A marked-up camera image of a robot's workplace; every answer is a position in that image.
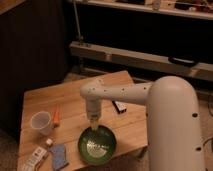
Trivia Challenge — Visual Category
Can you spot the green ceramic bowl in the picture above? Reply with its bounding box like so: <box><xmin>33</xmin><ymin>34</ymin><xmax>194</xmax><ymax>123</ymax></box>
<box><xmin>78</xmin><ymin>125</ymin><xmax>117</xmax><ymax>166</ymax></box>

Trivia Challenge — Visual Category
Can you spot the long grey bench rail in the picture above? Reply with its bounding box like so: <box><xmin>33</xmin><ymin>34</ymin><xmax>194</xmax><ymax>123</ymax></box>
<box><xmin>69</xmin><ymin>41</ymin><xmax>213</xmax><ymax>82</ymax></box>

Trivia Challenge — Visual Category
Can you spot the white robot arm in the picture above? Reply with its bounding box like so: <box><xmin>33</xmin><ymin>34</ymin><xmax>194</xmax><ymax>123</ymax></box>
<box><xmin>80</xmin><ymin>76</ymin><xmax>205</xmax><ymax>171</ymax></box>

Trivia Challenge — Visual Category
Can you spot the metal vertical pole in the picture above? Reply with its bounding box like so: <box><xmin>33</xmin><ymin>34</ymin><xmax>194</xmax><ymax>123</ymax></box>
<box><xmin>73</xmin><ymin>0</ymin><xmax>83</xmax><ymax>44</ymax></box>

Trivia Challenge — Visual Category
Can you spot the orange marker pen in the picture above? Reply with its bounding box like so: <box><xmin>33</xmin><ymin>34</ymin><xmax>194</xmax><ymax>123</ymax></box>
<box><xmin>53</xmin><ymin>107</ymin><xmax>60</xmax><ymax>127</ymax></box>

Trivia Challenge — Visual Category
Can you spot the black handle on bench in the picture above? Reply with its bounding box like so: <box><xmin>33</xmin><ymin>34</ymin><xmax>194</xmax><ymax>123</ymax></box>
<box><xmin>168</xmin><ymin>57</ymin><xmax>199</xmax><ymax>67</ymax></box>

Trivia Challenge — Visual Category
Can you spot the clear plastic cup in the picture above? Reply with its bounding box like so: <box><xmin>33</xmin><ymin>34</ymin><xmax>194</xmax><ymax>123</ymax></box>
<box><xmin>30</xmin><ymin>111</ymin><xmax>53</xmax><ymax>136</ymax></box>

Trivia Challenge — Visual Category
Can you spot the blue cloth sponge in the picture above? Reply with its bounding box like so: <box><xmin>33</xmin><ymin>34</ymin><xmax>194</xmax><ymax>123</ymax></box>
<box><xmin>50</xmin><ymin>144</ymin><xmax>69</xmax><ymax>171</ymax></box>

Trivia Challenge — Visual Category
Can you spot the black cable on floor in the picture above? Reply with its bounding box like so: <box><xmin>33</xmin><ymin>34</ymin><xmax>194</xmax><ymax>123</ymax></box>
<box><xmin>201</xmin><ymin>138</ymin><xmax>213</xmax><ymax>161</ymax></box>

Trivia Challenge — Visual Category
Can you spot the white remote control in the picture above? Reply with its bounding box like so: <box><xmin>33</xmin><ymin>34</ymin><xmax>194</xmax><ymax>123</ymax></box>
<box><xmin>21</xmin><ymin>147</ymin><xmax>47</xmax><ymax>171</ymax></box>

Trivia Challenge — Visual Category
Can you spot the small white cube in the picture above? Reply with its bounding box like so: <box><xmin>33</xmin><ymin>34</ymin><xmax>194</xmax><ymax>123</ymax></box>
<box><xmin>45</xmin><ymin>138</ymin><xmax>53</xmax><ymax>146</ymax></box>

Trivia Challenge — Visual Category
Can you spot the wooden table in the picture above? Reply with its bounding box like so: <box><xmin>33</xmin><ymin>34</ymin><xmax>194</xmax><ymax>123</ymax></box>
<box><xmin>18</xmin><ymin>79</ymin><xmax>147</xmax><ymax>171</ymax></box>

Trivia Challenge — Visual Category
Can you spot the upper shelf with clutter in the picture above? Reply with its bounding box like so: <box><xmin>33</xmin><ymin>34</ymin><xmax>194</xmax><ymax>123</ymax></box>
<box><xmin>68</xmin><ymin>0</ymin><xmax>213</xmax><ymax>21</ymax></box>

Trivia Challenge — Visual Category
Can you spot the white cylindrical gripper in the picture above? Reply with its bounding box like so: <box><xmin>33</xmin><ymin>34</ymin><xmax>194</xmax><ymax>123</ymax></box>
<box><xmin>86</xmin><ymin>100</ymin><xmax>102</xmax><ymax>131</ymax></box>

